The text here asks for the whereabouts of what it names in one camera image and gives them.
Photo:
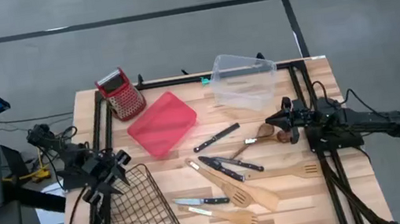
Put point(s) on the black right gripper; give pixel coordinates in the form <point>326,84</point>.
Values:
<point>302,116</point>

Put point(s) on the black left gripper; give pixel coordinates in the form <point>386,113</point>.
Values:
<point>105,166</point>

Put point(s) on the labelled dark wooden spoon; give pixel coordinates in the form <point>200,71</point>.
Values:
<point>263,139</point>

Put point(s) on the small paring knife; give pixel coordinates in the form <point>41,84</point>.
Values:
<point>213,200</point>

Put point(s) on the labelled wooden fork spatula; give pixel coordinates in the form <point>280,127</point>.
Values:
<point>231,216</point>

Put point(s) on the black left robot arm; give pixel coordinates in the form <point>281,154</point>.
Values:
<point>66,148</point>

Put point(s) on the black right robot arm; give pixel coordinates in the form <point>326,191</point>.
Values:
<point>376,121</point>

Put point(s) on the clear plastic container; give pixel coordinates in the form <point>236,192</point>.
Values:
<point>243,81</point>

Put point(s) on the slim all-black knife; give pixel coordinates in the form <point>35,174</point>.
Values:
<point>216,137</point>

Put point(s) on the white paper sheet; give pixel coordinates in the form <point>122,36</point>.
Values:
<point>51,221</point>

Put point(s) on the flat wooden spatula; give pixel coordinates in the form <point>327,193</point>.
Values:
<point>264,197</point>

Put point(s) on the black desk leg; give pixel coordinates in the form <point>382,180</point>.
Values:
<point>38,199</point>

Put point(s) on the pink plastic container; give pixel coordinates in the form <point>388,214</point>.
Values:
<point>162,125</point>

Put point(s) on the red box grater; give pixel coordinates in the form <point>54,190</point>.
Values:
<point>124,99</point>

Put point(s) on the labelled slotted wooden spatula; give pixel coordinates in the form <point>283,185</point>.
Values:
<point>220,182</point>

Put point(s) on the black aluminium table frame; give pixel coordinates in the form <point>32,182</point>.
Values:
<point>172,82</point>

